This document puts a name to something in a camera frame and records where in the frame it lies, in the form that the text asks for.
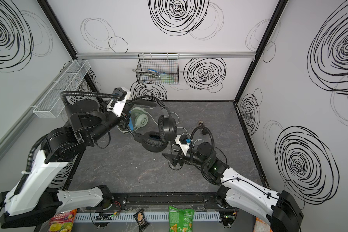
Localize black blue headphones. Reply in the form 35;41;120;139
126;95;178;153

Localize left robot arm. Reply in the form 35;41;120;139
0;88;131;229

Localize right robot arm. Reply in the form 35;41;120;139
159;126;304;232

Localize mint green headphones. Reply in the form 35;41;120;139
117;107;159;134

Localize small brown bottle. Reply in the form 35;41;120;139
198;121;208;135

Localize green chips bag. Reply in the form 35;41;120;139
169;206;195;232

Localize small dark snack packet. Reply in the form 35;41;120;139
133;209;150;232

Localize orange snack bag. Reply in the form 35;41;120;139
253;217;272;232

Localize Fox's fruits candy bag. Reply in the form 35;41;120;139
48;209;77;232

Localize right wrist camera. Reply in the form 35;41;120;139
175;134;191;156

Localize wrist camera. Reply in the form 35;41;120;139
175;134;191;156
106;88;131;118

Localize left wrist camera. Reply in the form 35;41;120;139
106;88;131;118

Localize black wire basket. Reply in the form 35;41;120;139
132;53;179;85

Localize white slotted cable duct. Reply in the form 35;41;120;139
74;212;221;223

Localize black mounting rail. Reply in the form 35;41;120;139
47;191;282;210

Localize white wire shelf basket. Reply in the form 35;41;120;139
33;60;90;119

